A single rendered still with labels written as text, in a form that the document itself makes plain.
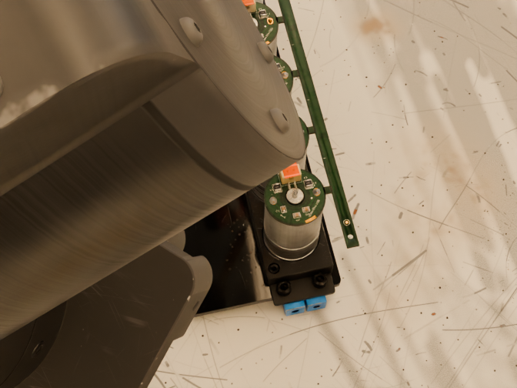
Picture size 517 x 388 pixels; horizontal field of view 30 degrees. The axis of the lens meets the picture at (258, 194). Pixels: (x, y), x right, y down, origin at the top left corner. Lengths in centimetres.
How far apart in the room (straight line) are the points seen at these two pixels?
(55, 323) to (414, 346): 25
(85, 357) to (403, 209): 26
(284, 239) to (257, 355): 6
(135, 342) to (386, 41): 32
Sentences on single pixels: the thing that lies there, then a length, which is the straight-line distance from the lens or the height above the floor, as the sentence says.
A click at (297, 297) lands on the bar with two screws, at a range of 43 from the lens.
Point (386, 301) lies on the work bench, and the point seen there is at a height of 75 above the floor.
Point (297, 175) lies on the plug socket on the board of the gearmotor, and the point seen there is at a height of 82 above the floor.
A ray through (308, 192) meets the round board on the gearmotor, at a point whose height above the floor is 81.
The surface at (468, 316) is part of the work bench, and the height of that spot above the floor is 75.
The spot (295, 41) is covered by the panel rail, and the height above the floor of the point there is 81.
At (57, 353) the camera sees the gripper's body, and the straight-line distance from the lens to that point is 22.
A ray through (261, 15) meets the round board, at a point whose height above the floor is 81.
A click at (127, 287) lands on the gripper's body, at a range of 21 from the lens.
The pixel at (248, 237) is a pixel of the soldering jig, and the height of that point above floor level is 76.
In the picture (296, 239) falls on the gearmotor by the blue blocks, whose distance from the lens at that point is 40.
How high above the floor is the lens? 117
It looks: 66 degrees down
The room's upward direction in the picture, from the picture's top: 1 degrees clockwise
